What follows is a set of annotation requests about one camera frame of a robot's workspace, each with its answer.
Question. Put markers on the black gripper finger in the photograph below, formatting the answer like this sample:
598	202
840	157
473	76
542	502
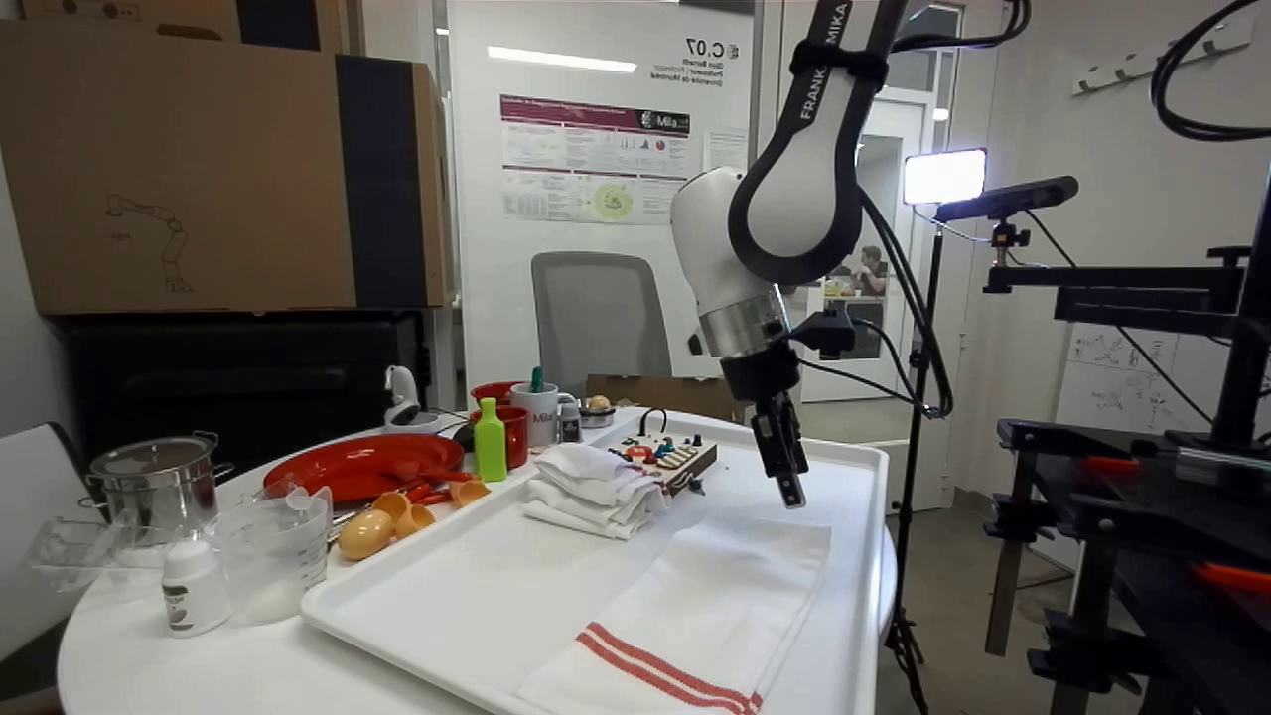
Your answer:
792	459
769	444

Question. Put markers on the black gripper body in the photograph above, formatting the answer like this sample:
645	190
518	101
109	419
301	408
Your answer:
766	384

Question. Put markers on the white towel with red stripes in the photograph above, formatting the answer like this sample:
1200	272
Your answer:
718	598

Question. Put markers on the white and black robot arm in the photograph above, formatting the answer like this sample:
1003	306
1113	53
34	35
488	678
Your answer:
780	202

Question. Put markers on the brown box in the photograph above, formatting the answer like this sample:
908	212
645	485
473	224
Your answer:
661	395

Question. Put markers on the black light stand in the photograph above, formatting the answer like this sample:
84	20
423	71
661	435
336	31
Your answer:
922	399

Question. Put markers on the grey office chair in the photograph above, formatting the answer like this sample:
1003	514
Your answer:
598	320

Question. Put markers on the folded white cloth stack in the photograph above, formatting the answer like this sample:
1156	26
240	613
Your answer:
590	484

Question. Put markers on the small dark jar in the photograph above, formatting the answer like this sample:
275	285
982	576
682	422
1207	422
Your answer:
569	422

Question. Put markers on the white bottle green cap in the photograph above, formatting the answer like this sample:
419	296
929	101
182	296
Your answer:
542	419

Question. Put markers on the white door with window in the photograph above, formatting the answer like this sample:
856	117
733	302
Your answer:
893	161

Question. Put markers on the bright light panel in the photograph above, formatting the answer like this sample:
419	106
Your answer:
946	177

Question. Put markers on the green plastic bottle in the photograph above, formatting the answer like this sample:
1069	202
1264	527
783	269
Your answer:
491	451

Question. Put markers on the small orange toy food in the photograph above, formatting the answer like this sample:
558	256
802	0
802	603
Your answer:
468	490

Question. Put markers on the white plastic tray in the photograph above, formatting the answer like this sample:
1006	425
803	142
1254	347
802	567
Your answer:
504	598

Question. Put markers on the whiteboard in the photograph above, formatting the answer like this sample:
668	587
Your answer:
1125	384

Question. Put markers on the orange toy croissant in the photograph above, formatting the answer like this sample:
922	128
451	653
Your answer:
400	508

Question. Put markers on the black workbench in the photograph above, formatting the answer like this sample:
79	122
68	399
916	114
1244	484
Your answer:
1166	530

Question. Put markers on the yellow toy lemon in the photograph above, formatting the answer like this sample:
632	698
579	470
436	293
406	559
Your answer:
362	534

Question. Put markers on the red bowl with food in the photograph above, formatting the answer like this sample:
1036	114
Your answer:
345	468

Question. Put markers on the clear plastic container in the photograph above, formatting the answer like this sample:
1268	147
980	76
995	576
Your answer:
271	559

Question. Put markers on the black cabinet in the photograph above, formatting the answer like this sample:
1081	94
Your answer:
240	384

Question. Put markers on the small white bottle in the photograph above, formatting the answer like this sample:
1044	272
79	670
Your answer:
193	598

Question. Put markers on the large cardboard box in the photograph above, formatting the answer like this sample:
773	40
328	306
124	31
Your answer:
174	174

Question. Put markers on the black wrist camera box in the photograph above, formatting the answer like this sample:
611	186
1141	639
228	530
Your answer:
829	333

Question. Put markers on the wall poster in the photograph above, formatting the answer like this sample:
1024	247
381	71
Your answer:
583	161

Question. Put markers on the black bar camera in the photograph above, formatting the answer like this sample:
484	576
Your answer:
1006	202

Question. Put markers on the black camera rig arm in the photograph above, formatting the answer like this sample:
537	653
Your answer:
1139	285

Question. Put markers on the wall hook rail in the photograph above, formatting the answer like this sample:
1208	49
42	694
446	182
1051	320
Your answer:
1152	65

